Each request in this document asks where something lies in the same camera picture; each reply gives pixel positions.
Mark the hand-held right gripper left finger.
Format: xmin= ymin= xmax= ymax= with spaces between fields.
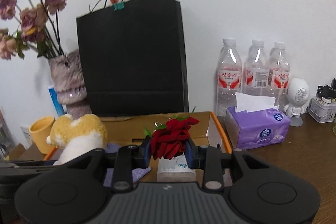
xmin=62 ymin=136 xmax=153 ymax=193

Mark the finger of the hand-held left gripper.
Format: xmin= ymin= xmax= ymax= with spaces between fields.
xmin=0 ymin=160 xmax=63 ymax=170

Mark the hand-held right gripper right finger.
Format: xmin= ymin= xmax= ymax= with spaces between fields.
xmin=184 ymin=139 xmax=266 ymax=192

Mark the purple drawstring pouch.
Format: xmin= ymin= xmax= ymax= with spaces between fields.
xmin=104 ymin=143 xmax=152 ymax=186

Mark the red artificial rose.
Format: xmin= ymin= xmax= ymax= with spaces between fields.
xmin=143 ymin=106 xmax=200 ymax=161

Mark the clear cotton swab box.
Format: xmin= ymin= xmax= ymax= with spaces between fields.
xmin=157 ymin=153 xmax=197 ymax=182

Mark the red cardboard box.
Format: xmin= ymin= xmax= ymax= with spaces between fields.
xmin=43 ymin=111 xmax=233 ymax=183

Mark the cream alpaca plush toy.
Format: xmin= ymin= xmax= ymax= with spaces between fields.
xmin=47 ymin=113 xmax=108 ymax=165

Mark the brown cardboard carton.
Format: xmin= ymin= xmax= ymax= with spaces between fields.
xmin=8 ymin=143 xmax=36 ymax=161

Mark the yellow cup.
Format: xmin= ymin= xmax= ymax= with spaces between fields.
xmin=29 ymin=116 xmax=56 ymax=154

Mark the white flat box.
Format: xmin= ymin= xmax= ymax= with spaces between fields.
xmin=20 ymin=124 xmax=32 ymax=147

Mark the clear display shelf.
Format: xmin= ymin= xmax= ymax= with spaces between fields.
xmin=0 ymin=106 xmax=11 ymax=159

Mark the blue white tube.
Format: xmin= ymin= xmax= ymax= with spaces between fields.
xmin=48 ymin=85 xmax=66 ymax=117

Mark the purple tissue pack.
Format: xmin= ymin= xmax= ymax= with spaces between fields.
xmin=225 ymin=92 xmax=291 ymax=149

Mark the clear water bottle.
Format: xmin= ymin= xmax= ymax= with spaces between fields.
xmin=243 ymin=40 xmax=270 ymax=98
xmin=268 ymin=42 xmax=291 ymax=106
xmin=217 ymin=38 xmax=242 ymax=117

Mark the black paper bag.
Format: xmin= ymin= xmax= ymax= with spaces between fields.
xmin=76 ymin=0 xmax=189 ymax=117

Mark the white robot speaker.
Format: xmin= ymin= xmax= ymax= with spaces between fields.
xmin=283 ymin=78 xmax=310 ymax=127

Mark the dried pink rose bouquet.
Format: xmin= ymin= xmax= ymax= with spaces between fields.
xmin=0 ymin=0 xmax=67 ymax=60

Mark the black clip device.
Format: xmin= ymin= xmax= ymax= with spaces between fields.
xmin=317 ymin=78 xmax=336 ymax=104

